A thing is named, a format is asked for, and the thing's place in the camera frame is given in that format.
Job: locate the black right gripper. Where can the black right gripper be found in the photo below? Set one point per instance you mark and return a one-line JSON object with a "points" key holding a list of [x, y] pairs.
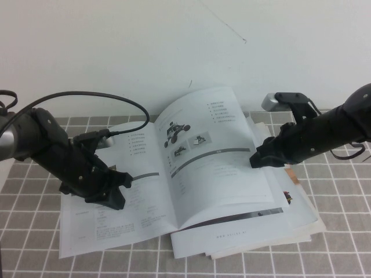
{"points": [[291, 142]]}

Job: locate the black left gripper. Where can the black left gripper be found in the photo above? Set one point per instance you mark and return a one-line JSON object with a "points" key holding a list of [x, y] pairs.
{"points": [[87, 176]]}

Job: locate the white product booklet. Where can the white product booklet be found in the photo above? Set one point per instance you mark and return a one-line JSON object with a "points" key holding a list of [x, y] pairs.
{"points": [[203, 173]]}

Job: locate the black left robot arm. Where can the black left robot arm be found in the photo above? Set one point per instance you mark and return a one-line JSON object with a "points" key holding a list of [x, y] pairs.
{"points": [[37, 136]]}

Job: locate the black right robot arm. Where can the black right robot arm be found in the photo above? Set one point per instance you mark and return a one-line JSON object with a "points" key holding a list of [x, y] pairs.
{"points": [[333, 127]]}

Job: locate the grey white-grid tablecloth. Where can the grey white-grid tablecloth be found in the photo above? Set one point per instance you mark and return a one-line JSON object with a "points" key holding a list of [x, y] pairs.
{"points": [[333, 217]]}

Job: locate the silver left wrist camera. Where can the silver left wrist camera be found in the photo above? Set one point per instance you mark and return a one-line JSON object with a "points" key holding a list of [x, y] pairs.
{"points": [[105, 143]]}

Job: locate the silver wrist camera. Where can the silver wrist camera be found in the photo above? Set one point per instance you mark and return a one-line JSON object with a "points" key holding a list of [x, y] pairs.
{"points": [[269, 102], [105, 143]]}

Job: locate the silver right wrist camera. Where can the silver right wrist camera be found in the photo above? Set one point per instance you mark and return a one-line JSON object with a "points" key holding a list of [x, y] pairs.
{"points": [[269, 102]]}

